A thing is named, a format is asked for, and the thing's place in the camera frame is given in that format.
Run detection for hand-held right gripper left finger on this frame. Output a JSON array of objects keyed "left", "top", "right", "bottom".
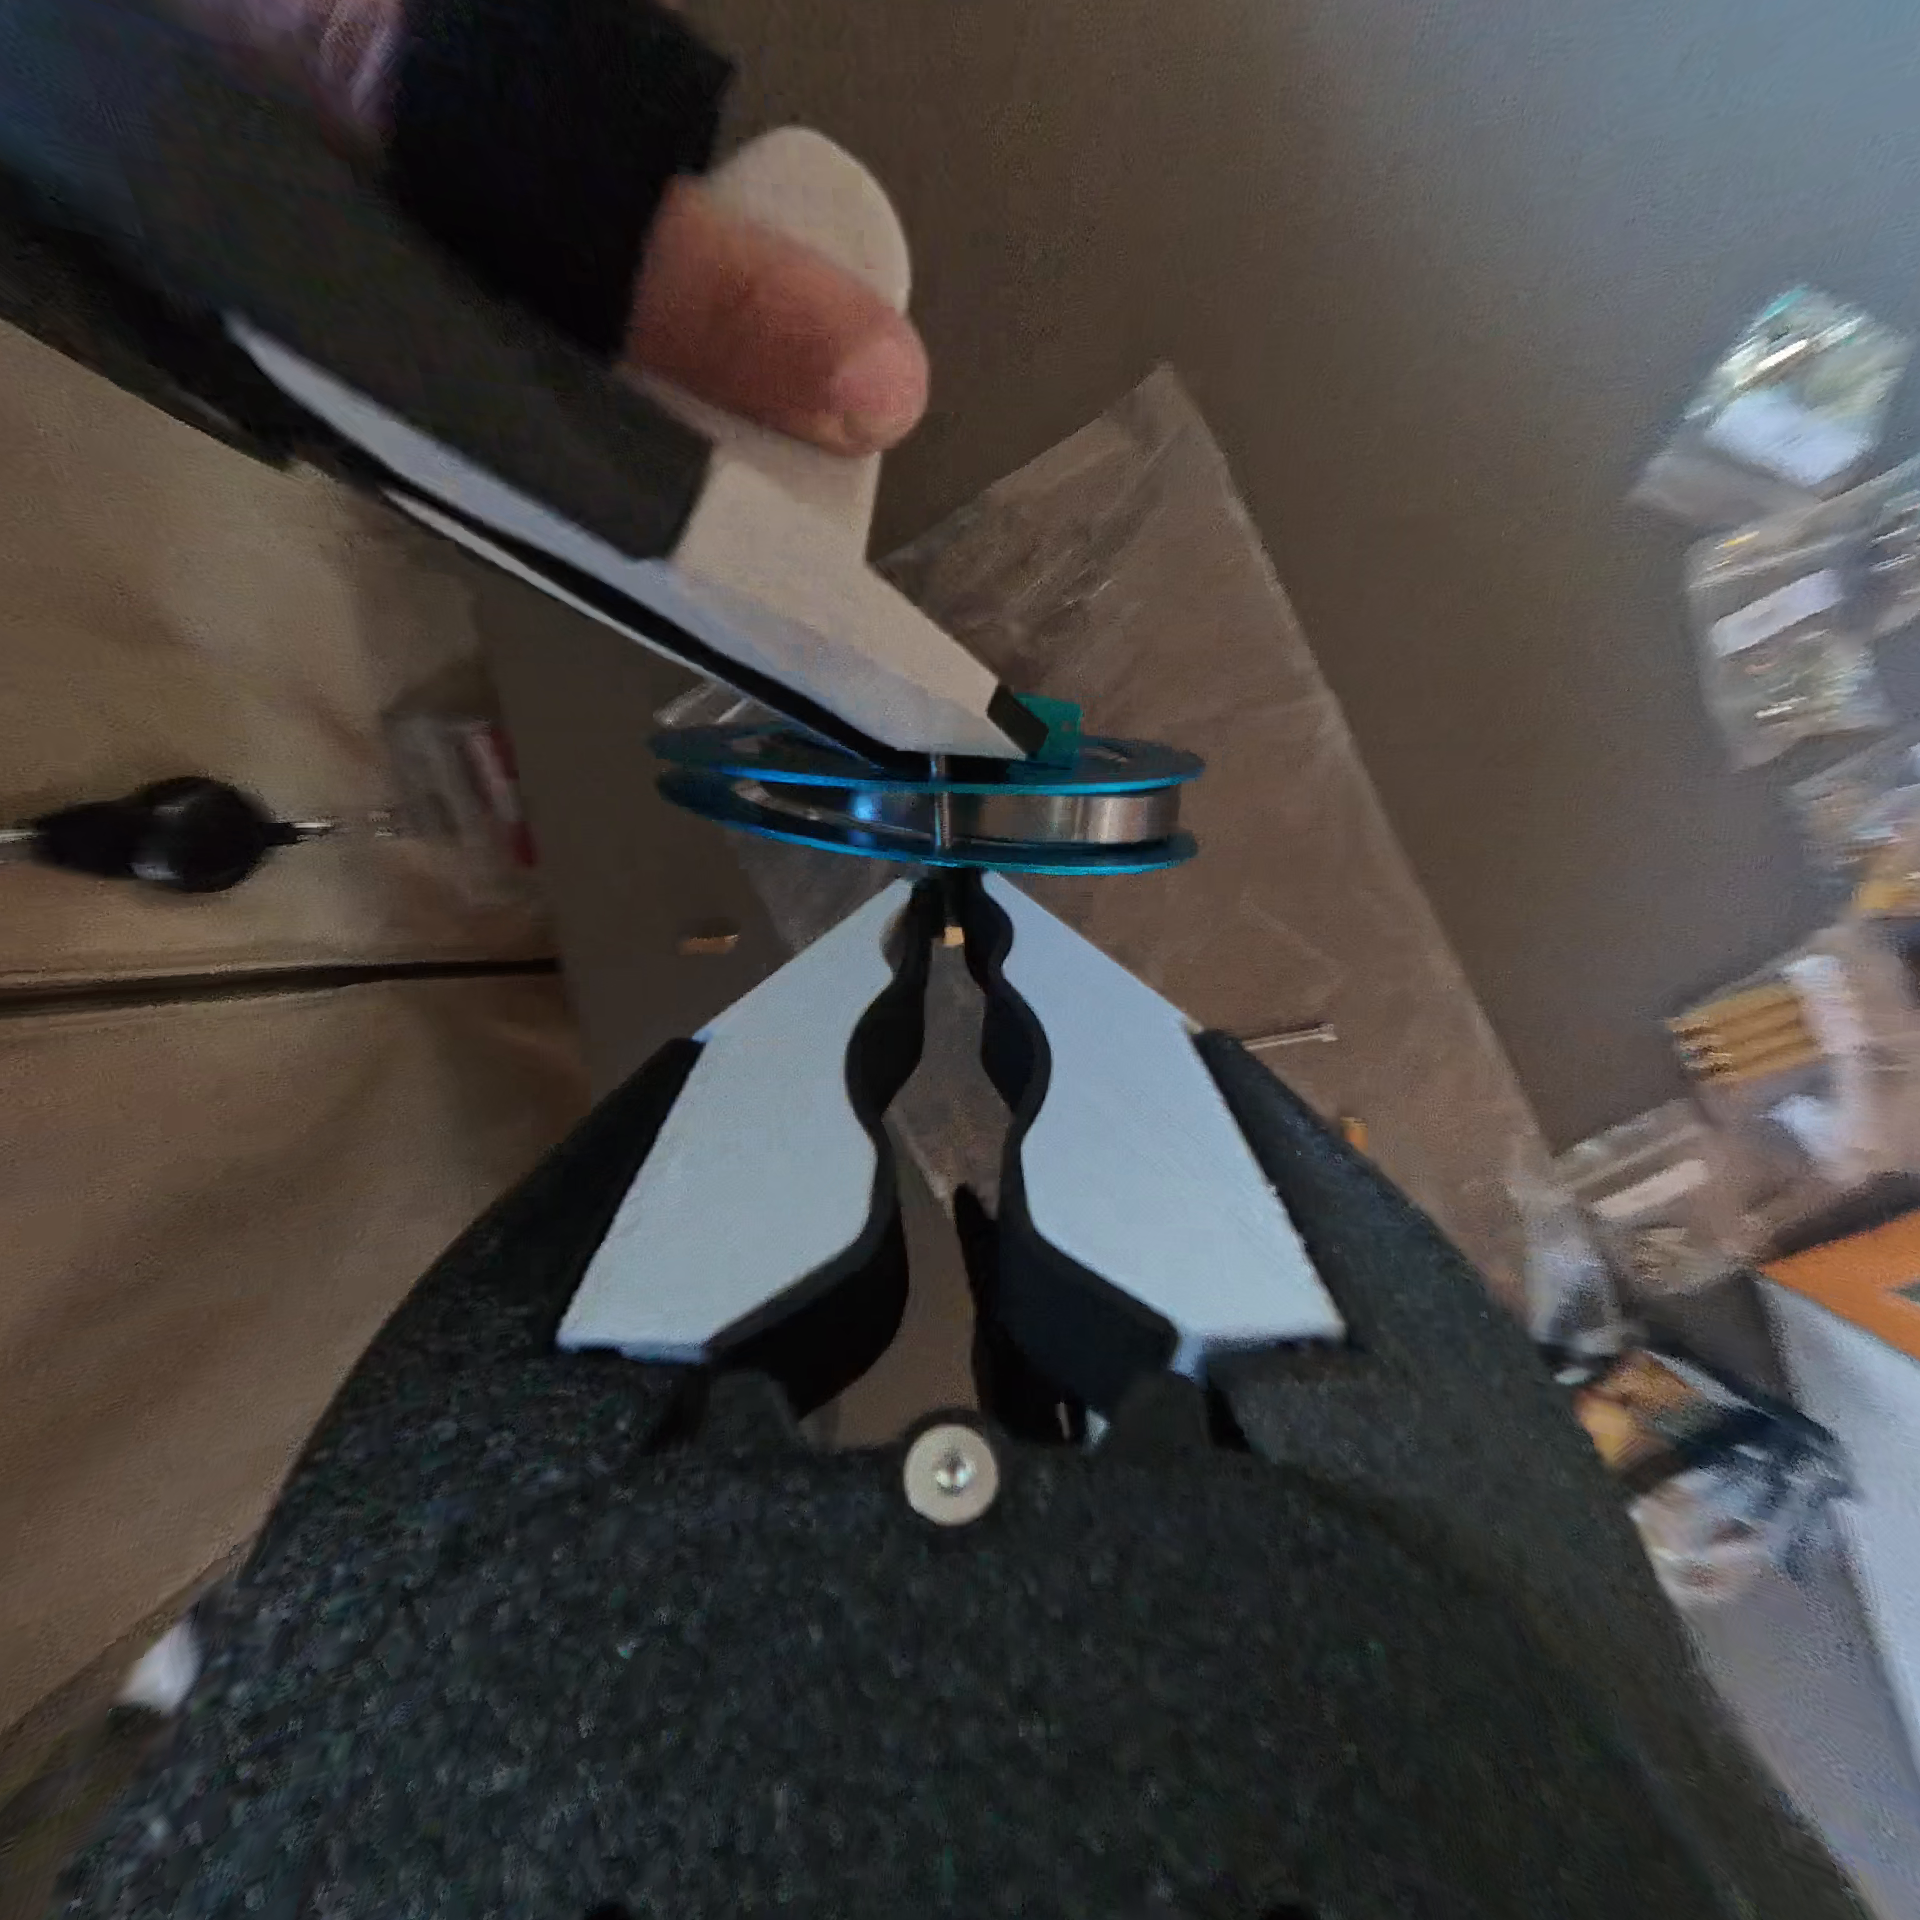
[{"left": 555, "top": 883, "right": 935, "bottom": 1415}]

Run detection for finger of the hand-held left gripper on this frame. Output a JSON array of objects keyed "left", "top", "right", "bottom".
[
  {"left": 223, "top": 315, "right": 906, "bottom": 755},
  {"left": 645, "top": 127, "right": 1070, "bottom": 770}
]

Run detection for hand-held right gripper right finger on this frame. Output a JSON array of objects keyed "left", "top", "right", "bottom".
[{"left": 959, "top": 874, "right": 1348, "bottom": 1434}]

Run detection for blue round turntable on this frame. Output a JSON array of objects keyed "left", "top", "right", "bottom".
[{"left": 650, "top": 719, "right": 1210, "bottom": 876}]

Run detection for red and white card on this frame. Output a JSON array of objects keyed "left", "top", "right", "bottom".
[{"left": 394, "top": 717, "right": 538, "bottom": 876}]

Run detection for clear plastic bag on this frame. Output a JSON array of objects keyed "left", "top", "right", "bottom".
[{"left": 661, "top": 364, "right": 1562, "bottom": 1203}]

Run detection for silvery parts bag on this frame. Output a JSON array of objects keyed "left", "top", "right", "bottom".
[{"left": 1559, "top": 1346, "right": 1850, "bottom": 1610}]

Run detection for orange box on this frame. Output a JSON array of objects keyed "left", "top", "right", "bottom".
[{"left": 1755, "top": 1211, "right": 1920, "bottom": 1326}]

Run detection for large white box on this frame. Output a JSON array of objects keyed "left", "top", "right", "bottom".
[{"left": 1763, "top": 1276, "right": 1920, "bottom": 1818}]

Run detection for row of small hardware bags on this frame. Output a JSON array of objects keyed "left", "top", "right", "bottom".
[{"left": 1627, "top": 285, "right": 1920, "bottom": 1292}]

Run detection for black cable plug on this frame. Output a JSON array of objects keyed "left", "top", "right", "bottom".
[{"left": 0, "top": 774, "right": 343, "bottom": 897}]

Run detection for black cable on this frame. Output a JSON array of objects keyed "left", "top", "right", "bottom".
[{"left": 0, "top": 955, "right": 567, "bottom": 1002}]

